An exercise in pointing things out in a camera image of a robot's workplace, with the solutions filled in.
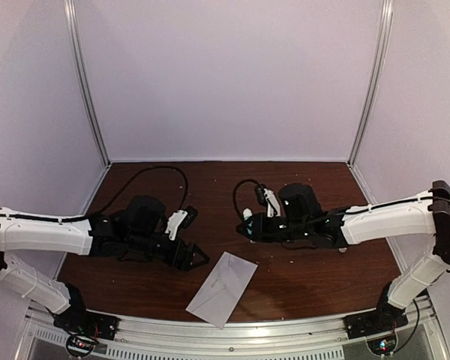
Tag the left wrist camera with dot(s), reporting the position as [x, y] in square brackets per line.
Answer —
[180, 219]

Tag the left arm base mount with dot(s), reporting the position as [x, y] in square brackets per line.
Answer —
[88, 337]

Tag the white green glue stick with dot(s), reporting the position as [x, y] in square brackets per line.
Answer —
[249, 219]

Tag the left aluminium frame post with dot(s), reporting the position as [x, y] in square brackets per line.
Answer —
[70, 12]

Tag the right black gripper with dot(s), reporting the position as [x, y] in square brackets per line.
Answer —
[259, 229]

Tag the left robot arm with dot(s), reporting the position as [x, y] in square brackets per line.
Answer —
[140, 232]

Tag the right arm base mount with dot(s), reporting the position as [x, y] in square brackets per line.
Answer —
[379, 331]

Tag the front aluminium rail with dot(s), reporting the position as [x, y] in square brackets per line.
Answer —
[322, 337]

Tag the aluminium frame post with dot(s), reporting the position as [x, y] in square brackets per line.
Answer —
[379, 59]
[70, 12]

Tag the grey envelope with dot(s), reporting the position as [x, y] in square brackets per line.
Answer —
[221, 291]

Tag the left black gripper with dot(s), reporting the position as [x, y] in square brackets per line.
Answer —
[184, 264]

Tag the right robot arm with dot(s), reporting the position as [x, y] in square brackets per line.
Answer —
[295, 214]

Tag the right aluminium frame post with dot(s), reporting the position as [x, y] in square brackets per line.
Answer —
[379, 59]

